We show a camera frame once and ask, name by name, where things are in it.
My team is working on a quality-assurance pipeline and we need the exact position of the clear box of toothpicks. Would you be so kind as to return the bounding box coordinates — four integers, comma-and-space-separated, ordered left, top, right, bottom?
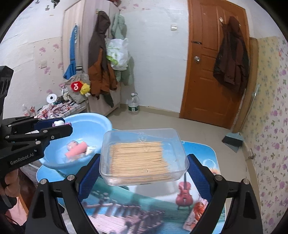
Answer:
99, 128, 189, 186

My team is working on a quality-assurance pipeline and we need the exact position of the small white purple plush toy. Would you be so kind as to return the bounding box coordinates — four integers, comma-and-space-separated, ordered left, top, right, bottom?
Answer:
52, 120, 72, 127

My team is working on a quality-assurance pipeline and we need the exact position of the spicy snack bag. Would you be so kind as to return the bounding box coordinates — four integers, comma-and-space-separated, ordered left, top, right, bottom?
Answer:
183, 198, 208, 231

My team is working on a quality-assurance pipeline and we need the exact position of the person's left hand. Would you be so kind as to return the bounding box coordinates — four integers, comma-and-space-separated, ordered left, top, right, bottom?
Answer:
1, 169, 21, 197

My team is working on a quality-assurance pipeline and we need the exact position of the tiled cluttered side shelf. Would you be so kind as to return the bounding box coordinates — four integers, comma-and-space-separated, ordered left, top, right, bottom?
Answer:
22, 101, 87, 120

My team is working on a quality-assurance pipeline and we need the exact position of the light blue plastic basin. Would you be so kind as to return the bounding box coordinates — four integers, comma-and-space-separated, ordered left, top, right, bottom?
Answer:
40, 113, 112, 176

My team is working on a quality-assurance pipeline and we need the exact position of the white tape roll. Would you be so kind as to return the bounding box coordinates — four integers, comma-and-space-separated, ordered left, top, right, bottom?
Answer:
46, 93, 58, 104

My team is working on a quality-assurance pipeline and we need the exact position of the small pink pig toy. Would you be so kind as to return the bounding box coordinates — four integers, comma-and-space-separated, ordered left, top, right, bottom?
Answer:
67, 140, 79, 151

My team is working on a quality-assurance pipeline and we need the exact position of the pink rectangular eraser block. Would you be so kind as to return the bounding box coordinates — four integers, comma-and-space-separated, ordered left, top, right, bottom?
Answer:
65, 142, 87, 158

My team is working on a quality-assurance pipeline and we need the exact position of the white yellow card packet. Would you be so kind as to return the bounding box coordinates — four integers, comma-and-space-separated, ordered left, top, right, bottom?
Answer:
85, 146, 96, 156

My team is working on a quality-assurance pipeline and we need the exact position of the red round plush charm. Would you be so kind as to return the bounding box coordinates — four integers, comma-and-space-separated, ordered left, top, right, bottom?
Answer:
70, 80, 84, 92

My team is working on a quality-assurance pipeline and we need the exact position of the yellow plush charm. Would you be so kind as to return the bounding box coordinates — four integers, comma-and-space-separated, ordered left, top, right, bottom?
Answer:
80, 83, 91, 97

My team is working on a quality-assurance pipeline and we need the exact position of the printed landscape table mat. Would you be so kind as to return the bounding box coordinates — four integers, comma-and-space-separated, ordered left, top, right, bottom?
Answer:
36, 129, 220, 233

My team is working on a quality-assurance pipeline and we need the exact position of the brown orange hanging jacket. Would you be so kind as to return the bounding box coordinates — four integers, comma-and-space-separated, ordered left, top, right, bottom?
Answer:
88, 11, 117, 108

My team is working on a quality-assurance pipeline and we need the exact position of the large clear water bottle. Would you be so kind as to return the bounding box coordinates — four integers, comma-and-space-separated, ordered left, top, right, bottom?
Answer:
128, 93, 139, 114

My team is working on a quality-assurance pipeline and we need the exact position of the white green plastic bag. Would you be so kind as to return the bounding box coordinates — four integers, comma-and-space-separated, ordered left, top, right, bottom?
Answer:
106, 38, 130, 71

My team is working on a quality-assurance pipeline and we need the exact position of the pale green hanging garment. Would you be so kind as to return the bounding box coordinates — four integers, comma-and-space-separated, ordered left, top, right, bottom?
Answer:
106, 13, 134, 86

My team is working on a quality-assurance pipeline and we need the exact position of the brown wooden door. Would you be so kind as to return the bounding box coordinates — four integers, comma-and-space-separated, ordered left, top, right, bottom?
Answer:
180, 1, 249, 129

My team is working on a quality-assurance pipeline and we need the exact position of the dark brown coat on door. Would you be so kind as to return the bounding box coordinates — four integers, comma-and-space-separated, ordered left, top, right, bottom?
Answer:
213, 16, 249, 96

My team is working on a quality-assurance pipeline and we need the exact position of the blue strap grey bag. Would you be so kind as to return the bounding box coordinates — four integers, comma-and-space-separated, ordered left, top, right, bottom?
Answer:
64, 24, 90, 104

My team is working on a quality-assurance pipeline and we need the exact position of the teal dustpan with handle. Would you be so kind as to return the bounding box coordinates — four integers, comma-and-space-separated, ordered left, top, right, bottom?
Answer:
222, 84, 260, 153

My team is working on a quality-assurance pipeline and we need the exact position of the white wall switch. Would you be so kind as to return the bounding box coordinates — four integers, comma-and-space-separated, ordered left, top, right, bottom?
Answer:
170, 25, 178, 31

